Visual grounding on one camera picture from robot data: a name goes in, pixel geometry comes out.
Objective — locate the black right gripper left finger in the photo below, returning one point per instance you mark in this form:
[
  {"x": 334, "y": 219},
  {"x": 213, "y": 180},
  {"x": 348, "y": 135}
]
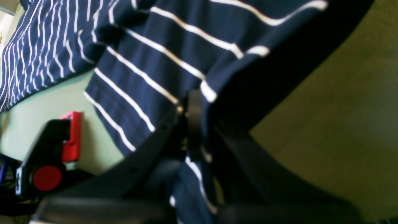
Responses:
[{"x": 136, "y": 190}]

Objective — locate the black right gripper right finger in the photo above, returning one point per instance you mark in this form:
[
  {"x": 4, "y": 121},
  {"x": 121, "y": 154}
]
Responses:
[{"x": 259, "y": 190}]

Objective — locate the navy white striped T-shirt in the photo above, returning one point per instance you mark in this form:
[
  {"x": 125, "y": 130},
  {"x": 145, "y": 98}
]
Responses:
[{"x": 146, "y": 54}]

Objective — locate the red black table clamp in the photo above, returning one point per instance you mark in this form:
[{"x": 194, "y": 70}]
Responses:
[{"x": 57, "y": 144}]

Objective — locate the light green table cloth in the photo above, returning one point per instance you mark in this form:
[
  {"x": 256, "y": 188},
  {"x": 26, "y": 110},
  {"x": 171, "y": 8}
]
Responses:
[{"x": 21, "y": 124}]

